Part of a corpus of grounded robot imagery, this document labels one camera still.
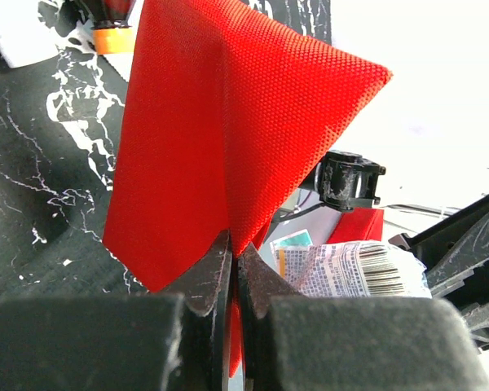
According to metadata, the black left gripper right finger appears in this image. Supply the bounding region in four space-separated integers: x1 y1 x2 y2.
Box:
236 247 489 390

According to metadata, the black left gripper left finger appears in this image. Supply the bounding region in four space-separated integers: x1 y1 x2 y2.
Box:
0 231 232 390

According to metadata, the amber bottle orange cap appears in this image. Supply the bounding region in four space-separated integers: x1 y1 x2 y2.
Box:
79 0 136 56

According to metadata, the green gauze packet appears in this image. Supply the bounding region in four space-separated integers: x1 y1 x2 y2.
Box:
270 230 432 298

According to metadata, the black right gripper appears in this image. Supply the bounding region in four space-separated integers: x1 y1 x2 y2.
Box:
390 195 489 350

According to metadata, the red first aid kit pouch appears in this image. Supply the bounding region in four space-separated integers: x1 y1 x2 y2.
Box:
102 0 394 378

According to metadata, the white pill bottle teal label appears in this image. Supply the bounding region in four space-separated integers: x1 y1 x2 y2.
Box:
0 0 59 68

